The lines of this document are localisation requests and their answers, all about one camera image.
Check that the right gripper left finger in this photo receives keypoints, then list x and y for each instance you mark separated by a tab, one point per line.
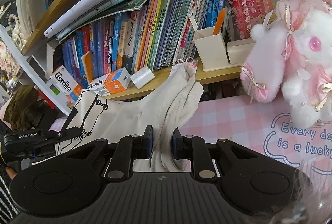
129	148

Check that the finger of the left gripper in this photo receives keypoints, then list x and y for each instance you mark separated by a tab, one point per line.
70	117
66	134

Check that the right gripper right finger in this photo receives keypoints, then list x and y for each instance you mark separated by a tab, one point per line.
195	150

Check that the cream t-shirt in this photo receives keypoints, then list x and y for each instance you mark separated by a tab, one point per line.
168	107

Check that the person's left hand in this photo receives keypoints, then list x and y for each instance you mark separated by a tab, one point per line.
11	173

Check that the tall white orange toothpaste box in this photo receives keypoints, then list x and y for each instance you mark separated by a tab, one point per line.
63	80

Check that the brown garment pile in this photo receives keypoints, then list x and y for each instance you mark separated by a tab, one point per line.
24	109

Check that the lying white orange toothpaste box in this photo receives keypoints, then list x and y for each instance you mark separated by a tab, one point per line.
111	83

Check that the pink checkered tablecloth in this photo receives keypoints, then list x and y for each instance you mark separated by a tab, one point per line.
264	128

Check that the black white striped sleeve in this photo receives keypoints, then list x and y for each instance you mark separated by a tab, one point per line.
8	209

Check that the white charger block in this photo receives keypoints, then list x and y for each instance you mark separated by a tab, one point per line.
142	77

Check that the cream square pen holder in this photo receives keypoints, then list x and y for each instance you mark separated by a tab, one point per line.
211	49

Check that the cream low tray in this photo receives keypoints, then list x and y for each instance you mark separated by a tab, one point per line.
239	50

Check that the orange marker pen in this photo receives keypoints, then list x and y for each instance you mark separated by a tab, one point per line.
219	22

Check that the pink white plush toy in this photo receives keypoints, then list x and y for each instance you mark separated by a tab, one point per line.
292	55

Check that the row of colourful books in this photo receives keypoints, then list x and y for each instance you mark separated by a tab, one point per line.
153	33

